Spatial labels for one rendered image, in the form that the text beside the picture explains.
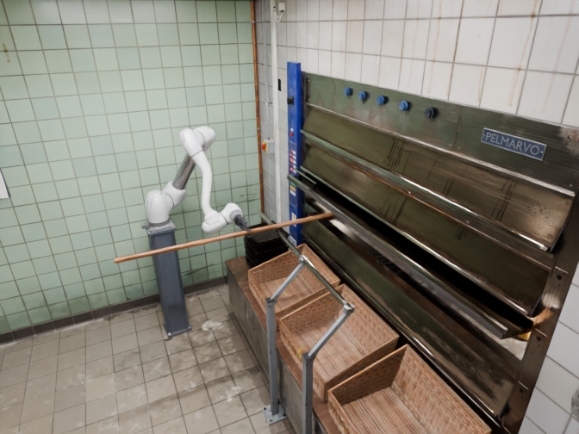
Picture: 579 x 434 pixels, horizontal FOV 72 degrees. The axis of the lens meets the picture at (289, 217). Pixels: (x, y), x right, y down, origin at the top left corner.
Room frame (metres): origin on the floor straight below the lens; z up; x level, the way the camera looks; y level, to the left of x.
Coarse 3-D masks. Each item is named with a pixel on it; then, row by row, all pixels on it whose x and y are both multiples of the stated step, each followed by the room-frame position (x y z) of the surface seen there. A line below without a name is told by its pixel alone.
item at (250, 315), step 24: (240, 264) 2.84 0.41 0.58; (240, 288) 2.52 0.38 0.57; (240, 312) 2.59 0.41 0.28; (264, 336) 2.11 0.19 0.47; (264, 360) 2.13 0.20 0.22; (288, 360) 1.78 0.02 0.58; (288, 384) 1.75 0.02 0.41; (288, 408) 1.76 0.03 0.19; (384, 408) 1.44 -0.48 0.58; (312, 432) 1.46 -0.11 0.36; (336, 432) 1.31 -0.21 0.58
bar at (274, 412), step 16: (272, 224) 2.40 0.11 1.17; (288, 240) 2.17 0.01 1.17; (272, 304) 1.86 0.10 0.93; (272, 320) 1.86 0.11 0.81; (272, 336) 1.86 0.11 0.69; (272, 352) 1.86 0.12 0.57; (272, 368) 1.86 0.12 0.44; (304, 368) 1.43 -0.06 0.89; (272, 384) 1.85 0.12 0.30; (304, 384) 1.43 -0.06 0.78; (272, 400) 1.85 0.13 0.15; (304, 400) 1.42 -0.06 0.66; (272, 416) 1.85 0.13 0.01; (304, 416) 1.42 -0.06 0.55; (304, 432) 1.42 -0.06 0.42
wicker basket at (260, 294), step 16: (288, 256) 2.65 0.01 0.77; (304, 256) 2.65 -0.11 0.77; (256, 272) 2.54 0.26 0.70; (272, 272) 2.59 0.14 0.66; (288, 272) 2.65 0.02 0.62; (320, 272) 2.41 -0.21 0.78; (256, 288) 2.35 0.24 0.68; (288, 288) 2.48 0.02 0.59; (304, 288) 2.47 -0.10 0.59; (320, 288) 2.35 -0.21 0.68; (288, 304) 2.29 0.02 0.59; (304, 304) 2.10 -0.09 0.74; (320, 304) 2.15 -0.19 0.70
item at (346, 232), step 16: (320, 208) 2.63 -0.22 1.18; (336, 224) 2.38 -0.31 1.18; (352, 240) 2.16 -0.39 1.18; (368, 256) 2.01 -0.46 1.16; (400, 272) 1.80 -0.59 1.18; (416, 288) 1.65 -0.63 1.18; (432, 304) 1.53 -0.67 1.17; (448, 320) 1.44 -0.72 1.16; (464, 320) 1.41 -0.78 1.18; (464, 336) 1.35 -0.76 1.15; (480, 336) 1.31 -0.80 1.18; (496, 352) 1.21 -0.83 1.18; (512, 368) 1.14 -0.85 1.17
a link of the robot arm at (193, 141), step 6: (180, 132) 2.66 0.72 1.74; (186, 132) 2.65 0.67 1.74; (192, 132) 2.68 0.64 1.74; (198, 132) 2.72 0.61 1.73; (180, 138) 2.64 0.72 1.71; (186, 138) 2.62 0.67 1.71; (192, 138) 2.64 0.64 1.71; (198, 138) 2.67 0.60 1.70; (186, 144) 2.61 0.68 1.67; (192, 144) 2.61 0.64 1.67; (198, 144) 2.64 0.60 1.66; (186, 150) 2.62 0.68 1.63; (192, 150) 2.60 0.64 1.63; (198, 150) 2.62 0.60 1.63
